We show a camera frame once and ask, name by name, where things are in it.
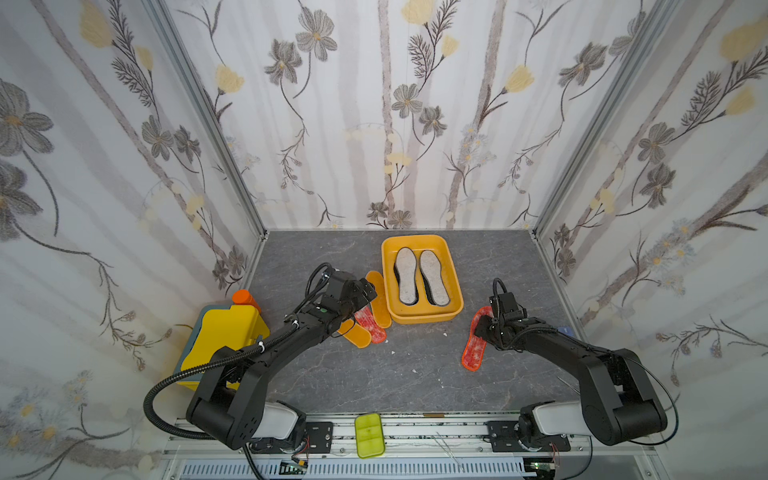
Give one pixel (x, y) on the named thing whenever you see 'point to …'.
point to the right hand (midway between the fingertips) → (482, 327)
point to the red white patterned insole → (364, 317)
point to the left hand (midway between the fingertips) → (370, 290)
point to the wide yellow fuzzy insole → (358, 335)
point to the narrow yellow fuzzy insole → (380, 306)
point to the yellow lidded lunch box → (212, 328)
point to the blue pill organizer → (566, 330)
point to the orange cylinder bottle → (244, 297)
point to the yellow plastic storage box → (423, 312)
